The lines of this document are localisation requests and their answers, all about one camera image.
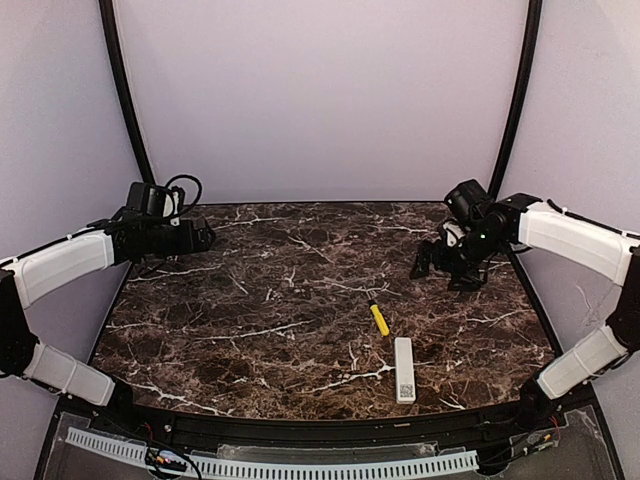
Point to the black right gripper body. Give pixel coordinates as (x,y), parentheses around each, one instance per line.
(447,258)

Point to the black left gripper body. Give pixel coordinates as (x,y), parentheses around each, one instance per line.
(201,236)

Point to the yellow handled screwdriver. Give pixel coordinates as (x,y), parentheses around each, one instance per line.
(378,317)

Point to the white remote control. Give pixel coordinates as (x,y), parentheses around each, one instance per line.
(404,371)

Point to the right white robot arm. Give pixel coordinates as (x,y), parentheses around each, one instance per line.
(481,227)

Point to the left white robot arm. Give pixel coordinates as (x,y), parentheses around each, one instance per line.
(28,278)

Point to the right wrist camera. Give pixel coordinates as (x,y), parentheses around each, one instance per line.
(467,201)

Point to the black front rail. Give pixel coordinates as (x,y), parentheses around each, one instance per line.
(482,428)

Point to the white slotted cable duct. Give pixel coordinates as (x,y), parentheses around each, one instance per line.
(252,462)

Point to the left black frame post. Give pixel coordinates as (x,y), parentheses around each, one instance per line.
(123,90)

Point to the black frame post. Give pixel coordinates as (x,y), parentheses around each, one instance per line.
(123,90)
(521,83)

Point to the right black frame post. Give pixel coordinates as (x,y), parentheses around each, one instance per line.
(521,83)

